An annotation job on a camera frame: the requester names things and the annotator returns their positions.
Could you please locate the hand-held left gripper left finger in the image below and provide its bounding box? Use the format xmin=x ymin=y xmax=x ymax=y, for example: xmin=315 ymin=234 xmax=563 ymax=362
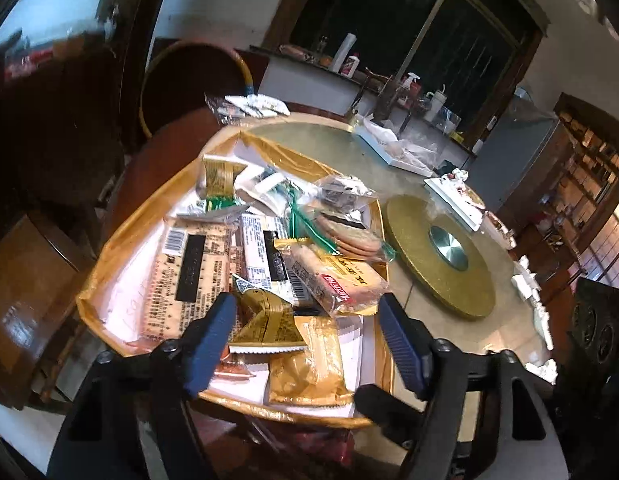
xmin=46 ymin=292 xmax=238 ymax=480

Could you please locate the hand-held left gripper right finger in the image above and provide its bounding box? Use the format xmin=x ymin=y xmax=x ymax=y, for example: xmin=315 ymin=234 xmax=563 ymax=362
xmin=377 ymin=294 xmax=571 ymax=480

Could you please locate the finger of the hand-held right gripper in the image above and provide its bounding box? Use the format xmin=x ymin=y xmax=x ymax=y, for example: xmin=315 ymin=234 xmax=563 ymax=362
xmin=354 ymin=384 xmax=433 ymax=450

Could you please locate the gold black snack packet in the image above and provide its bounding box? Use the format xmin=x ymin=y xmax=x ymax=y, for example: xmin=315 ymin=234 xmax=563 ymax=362
xmin=228 ymin=275 xmax=308 ymax=357

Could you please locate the large beige cracker packet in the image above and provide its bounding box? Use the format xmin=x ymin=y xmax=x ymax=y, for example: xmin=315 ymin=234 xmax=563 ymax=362
xmin=126 ymin=224 xmax=236 ymax=353

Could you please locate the yellow red-label cracker packet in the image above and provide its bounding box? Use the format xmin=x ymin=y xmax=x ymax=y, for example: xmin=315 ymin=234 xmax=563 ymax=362
xmin=273 ymin=236 xmax=391 ymax=317

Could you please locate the green white snack packet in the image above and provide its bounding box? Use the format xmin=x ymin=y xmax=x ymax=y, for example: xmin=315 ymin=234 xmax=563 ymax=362
xmin=192 ymin=196 xmax=247 ymax=217

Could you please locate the red plastic packet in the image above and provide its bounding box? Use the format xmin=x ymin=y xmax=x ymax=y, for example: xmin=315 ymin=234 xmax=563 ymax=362
xmin=246 ymin=419 xmax=357 ymax=468

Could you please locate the gold foil snack packet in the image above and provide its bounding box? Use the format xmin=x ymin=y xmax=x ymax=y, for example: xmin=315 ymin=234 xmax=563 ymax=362
xmin=266 ymin=314 xmax=356 ymax=407

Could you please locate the gold turntable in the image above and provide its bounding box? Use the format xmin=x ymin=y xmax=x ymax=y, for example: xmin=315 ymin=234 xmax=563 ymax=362
xmin=386 ymin=194 xmax=496 ymax=322

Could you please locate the white black barcode packet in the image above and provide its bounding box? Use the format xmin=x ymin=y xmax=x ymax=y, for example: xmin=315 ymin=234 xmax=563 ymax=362
xmin=238 ymin=214 xmax=296 ymax=307

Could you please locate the round biscuits clear packet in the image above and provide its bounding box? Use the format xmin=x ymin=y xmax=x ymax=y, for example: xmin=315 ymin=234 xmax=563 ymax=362
xmin=309 ymin=207 xmax=397 ymax=263

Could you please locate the white box with red items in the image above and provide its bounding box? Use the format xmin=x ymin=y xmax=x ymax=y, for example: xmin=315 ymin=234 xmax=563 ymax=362
xmin=423 ymin=169 xmax=487 ymax=232

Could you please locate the clear dark candy packet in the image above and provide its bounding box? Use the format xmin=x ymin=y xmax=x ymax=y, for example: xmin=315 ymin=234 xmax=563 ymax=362
xmin=318 ymin=174 xmax=381 ymax=213

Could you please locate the small white sachet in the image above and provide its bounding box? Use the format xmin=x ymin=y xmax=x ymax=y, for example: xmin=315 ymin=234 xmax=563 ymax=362
xmin=238 ymin=164 xmax=292 ymax=211

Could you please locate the small gold snack packet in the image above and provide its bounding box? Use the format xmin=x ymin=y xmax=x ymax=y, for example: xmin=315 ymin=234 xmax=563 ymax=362
xmin=200 ymin=154 xmax=247 ymax=200

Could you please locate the brown wooden stool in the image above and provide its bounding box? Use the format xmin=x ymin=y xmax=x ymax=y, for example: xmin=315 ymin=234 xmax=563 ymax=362
xmin=0 ymin=209 xmax=92 ymax=413

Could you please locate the wooden bookshelf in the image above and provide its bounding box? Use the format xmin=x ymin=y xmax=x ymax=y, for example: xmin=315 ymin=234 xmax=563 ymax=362
xmin=504 ymin=92 xmax=619 ymax=263

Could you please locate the white flat tray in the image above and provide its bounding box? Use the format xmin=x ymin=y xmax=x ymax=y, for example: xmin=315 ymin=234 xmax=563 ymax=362
xmin=353 ymin=115 xmax=441 ymax=177

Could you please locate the grey cabinet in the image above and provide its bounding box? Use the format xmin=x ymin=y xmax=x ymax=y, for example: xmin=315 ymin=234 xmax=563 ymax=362
xmin=475 ymin=85 xmax=561 ymax=213

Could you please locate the heap of white sachets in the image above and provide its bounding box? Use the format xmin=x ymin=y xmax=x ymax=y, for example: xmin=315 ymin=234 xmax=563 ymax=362
xmin=223 ymin=93 xmax=291 ymax=121

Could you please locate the white lidded cup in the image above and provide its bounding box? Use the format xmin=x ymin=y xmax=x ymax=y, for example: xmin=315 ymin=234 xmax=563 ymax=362
xmin=423 ymin=86 xmax=447 ymax=123

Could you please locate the round-back wooden chair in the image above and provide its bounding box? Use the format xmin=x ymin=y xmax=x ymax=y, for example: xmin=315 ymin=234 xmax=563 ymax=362
xmin=139 ymin=40 xmax=254 ymax=142

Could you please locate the white spray bottle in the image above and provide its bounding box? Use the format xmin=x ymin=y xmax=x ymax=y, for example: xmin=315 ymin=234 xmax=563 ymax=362
xmin=402 ymin=72 xmax=422 ymax=107

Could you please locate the dark wooden cabinet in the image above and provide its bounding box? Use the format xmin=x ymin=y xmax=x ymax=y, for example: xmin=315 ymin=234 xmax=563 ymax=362
xmin=0 ymin=30 xmax=127 ymax=213

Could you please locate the white paper roll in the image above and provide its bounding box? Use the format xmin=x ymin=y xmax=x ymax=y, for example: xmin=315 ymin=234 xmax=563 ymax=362
xmin=332 ymin=33 xmax=359 ymax=75

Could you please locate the dark framed window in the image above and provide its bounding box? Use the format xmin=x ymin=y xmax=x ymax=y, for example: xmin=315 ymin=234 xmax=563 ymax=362
xmin=263 ymin=0 xmax=547 ymax=148

